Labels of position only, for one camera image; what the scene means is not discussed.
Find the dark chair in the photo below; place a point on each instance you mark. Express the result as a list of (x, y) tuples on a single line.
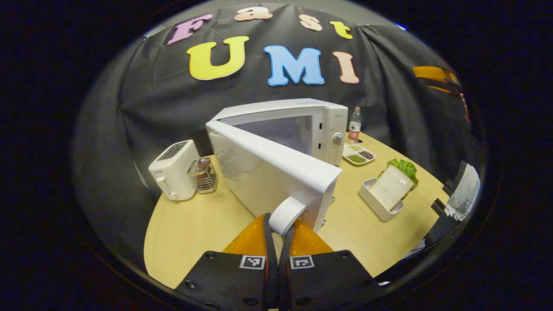
[(445, 224)]

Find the bread and lettuce sandwich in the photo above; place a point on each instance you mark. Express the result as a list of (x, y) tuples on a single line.
[(391, 185)]

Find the white crumpled cloth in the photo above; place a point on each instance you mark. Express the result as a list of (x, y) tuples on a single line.
[(464, 194)]

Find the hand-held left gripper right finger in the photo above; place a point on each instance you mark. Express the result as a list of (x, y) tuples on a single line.
[(284, 280)]

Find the white rectangular tray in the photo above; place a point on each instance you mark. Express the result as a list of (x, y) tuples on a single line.
[(380, 211)]

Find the white divided dish with beans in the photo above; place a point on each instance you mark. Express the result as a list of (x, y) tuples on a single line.
[(357, 158)]

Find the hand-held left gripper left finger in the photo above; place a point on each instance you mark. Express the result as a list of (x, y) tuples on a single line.
[(271, 280)]

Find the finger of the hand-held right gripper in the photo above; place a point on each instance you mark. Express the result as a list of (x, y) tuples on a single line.
[(443, 89), (432, 73)]

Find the clear water bottle red label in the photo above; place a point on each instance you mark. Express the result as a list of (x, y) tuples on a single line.
[(354, 129)]

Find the black backdrop cloth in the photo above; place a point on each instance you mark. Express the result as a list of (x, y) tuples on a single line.
[(151, 108)]

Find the white microwave oven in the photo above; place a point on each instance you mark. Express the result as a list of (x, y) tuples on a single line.
[(276, 172)]

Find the brown wooden utensil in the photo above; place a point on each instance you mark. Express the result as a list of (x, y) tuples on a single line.
[(204, 162)]

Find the white toaster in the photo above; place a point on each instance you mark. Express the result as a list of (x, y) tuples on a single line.
[(173, 172)]

